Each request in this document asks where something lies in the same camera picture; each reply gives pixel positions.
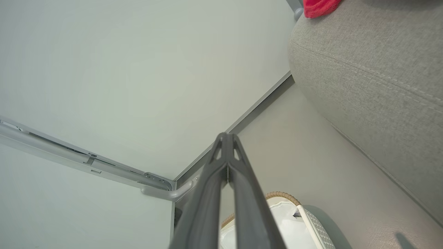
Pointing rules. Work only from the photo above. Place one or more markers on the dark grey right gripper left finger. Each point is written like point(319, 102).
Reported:
point(204, 200)

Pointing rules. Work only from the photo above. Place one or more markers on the grey fabric sofa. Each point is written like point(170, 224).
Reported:
point(373, 86)

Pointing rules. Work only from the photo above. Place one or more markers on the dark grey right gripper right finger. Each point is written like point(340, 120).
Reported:
point(249, 200)

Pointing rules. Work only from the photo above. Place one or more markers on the grey metal door rail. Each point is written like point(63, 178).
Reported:
point(69, 154)

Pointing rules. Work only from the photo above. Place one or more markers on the white cloth basket liner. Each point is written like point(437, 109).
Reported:
point(290, 230)

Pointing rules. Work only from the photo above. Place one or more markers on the white woven-rim laundry basket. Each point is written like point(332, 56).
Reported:
point(322, 231)

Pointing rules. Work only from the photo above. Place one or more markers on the red number 23 jersey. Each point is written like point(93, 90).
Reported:
point(320, 7)

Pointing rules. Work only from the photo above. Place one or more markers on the grey wall baseboard strip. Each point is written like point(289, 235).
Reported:
point(249, 116)

